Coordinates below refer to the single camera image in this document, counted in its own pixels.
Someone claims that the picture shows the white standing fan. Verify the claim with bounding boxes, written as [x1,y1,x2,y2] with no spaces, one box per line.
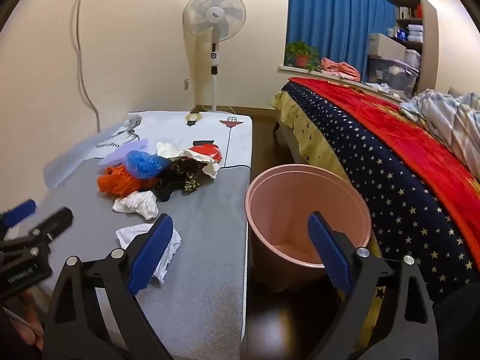
[182,0,247,115]

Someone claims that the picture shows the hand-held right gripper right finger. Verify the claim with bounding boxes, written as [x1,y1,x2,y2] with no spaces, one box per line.
[300,212,439,360]

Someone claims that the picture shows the orange plastic bag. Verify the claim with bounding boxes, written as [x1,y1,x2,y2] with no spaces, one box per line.
[97,165,151,196]

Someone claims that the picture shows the purple foam sheet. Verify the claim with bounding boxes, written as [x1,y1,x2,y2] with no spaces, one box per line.
[98,139,151,167]

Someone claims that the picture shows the white window sill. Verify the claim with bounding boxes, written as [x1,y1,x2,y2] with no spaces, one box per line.
[277,65,406,100]

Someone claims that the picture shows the black floral cloth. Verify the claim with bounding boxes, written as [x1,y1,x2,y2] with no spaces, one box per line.
[154,159,207,201]

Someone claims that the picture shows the pink folded cloth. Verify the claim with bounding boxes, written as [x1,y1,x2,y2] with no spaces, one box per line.
[319,57,361,81]

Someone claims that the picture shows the pink plastic bin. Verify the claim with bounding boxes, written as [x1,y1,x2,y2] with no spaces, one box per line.
[245,164,373,295]

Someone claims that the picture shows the white cardboard box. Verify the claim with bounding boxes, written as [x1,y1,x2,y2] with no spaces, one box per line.
[367,33,407,61]

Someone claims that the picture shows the white paper napkin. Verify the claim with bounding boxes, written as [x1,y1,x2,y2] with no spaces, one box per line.
[115,223,182,285]

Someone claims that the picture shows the plaid blue white duvet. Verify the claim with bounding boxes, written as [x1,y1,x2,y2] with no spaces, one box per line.
[399,89,480,179]

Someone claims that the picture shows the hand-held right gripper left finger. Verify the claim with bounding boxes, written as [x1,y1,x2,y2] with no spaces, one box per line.
[42,213,177,360]

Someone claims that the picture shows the yellow bedsheet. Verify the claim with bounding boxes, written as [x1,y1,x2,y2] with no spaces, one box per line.
[271,91,398,349]

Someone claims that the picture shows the red plastic packet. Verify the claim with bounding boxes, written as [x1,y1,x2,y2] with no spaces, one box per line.
[184,140,223,166]

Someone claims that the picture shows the blue curtain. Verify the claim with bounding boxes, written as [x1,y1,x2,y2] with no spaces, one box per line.
[287,0,398,81]

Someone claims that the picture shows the white paper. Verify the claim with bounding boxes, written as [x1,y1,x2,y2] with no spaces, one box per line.
[184,149,221,179]

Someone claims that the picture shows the white plastic bag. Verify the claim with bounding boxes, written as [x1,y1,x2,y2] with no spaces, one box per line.
[157,141,186,159]

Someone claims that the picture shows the navy star-print blanket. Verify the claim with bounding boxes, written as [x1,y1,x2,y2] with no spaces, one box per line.
[281,82,480,304]

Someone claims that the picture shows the red blanket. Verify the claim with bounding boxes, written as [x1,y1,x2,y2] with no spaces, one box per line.
[288,77,480,256]

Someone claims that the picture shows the grey wall cable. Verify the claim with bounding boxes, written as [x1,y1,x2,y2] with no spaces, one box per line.
[75,0,102,132]

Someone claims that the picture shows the grey bed frame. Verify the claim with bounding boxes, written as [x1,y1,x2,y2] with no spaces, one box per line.
[275,118,308,162]

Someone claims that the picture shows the blue plastic bag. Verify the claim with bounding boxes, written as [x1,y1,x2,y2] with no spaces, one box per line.
[125,150,173,180]

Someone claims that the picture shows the white tissue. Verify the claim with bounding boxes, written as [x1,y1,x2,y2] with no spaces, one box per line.
[112,190,159,221]

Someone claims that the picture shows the bookshelf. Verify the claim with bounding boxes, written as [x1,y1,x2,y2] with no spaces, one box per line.
[394,0,424,51]

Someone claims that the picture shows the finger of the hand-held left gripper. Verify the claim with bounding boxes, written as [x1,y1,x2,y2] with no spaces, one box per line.
[0,207,74,250]
[0,199,37,239]

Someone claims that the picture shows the clear plastic storage box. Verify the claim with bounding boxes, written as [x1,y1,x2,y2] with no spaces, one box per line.
[367,55,420,98]

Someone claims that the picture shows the person's left hand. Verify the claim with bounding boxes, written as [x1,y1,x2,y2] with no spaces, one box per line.
[17,290,47,346]

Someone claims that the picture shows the potted green plant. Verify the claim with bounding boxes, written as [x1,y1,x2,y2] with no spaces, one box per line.
[285,41,321,72]

